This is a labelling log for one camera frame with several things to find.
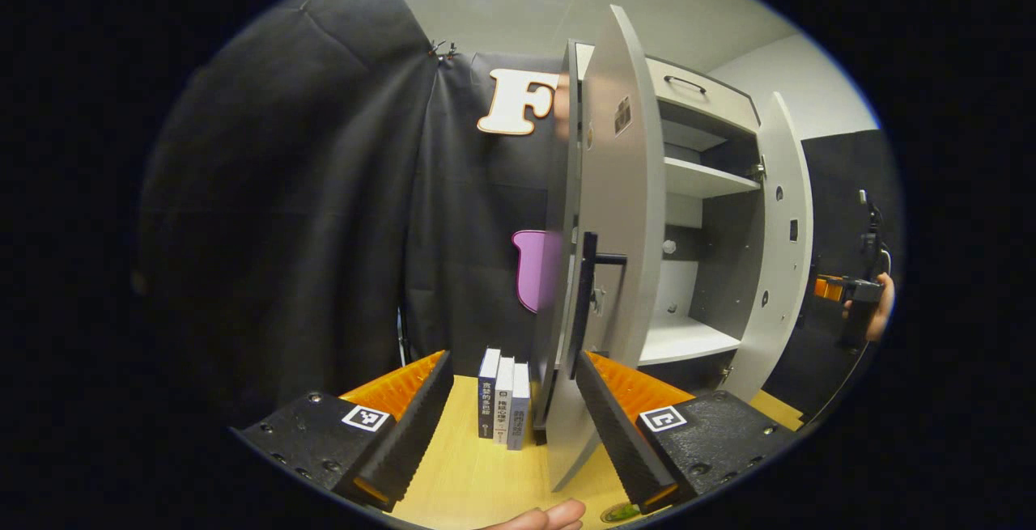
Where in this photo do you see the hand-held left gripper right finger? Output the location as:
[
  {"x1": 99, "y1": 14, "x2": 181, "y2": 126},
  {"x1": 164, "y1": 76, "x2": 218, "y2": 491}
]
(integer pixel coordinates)
[{"x1": 573, "y1": 350, "x2": 802, "y2": 515}]

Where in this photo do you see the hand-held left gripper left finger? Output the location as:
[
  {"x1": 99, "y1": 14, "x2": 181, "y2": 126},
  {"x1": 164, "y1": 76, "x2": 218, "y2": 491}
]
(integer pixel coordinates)
[{"x1": 231, "y1": 350, "x2": 456, "y2": 513}]

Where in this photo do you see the white cabinet door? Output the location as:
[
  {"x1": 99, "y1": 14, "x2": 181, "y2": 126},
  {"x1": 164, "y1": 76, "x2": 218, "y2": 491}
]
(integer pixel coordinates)
[
  {"x1": 549, "y1": 4, "x2": 667, "y2": 492},
  {"x1": 720, "y1": 91, "x2": 814, "y2": 404}
]

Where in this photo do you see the white and grey cabinet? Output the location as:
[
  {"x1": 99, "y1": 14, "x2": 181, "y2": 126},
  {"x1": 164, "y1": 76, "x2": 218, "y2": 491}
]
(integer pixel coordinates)
[{"x1": 530, "y1": 39, "x2": 766, "y2": 446}]

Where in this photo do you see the white cabinet shelf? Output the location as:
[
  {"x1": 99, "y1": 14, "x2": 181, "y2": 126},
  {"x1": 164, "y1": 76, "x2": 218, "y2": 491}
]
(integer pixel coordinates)
[
  {"x1": 664, "y1": 156, "x2": 762, "y2": 199},
  {"x1": 639, "y1": 316, "x2": 743, "y2": 367}
]

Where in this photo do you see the white cabinet drawer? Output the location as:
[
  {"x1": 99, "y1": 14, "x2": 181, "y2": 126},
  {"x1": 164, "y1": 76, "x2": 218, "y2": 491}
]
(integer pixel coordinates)
[{"x1": 643, "y1": 57, "x2": 762, "y2": 130}]

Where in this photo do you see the white book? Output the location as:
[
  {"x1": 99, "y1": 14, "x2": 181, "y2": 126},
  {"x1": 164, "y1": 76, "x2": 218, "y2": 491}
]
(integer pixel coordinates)
[{"x1": 492, "y1": 356, "x2": 516, "y2": 446}]

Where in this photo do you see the grey blue book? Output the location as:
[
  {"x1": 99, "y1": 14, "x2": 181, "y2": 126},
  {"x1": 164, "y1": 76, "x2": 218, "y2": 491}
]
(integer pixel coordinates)
[{"x1": 507, "y1": 363, "x2": 531, "y2": 452}]

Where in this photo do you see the black backdrop cloth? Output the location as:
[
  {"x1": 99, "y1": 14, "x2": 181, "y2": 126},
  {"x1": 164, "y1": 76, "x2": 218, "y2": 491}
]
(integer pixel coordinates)
[{"x1": 134, "y1": 0, "x2": 903, "y2": 426}]

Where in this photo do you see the black door handle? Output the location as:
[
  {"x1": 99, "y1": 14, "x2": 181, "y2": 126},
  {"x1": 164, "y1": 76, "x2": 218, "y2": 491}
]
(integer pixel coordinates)
[{"x1": 569, "y1": 231, "x2": 629, "y2": 381}]

